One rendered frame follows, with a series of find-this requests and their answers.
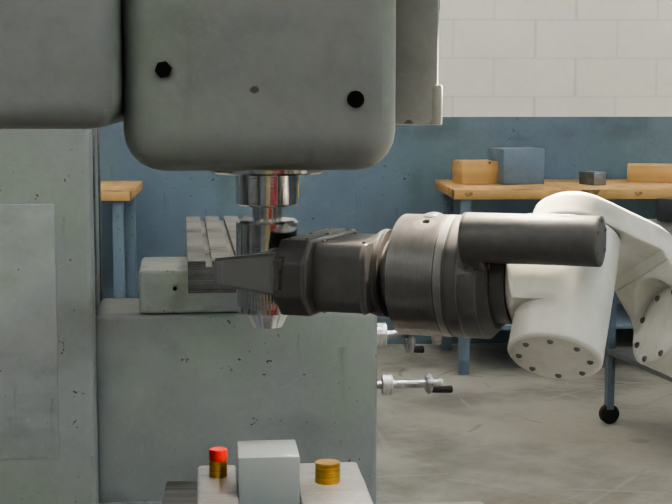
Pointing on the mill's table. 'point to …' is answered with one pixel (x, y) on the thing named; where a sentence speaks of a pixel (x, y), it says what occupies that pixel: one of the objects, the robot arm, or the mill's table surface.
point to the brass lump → (327, 471)
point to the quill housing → (259, 83)
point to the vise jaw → (310, 493)
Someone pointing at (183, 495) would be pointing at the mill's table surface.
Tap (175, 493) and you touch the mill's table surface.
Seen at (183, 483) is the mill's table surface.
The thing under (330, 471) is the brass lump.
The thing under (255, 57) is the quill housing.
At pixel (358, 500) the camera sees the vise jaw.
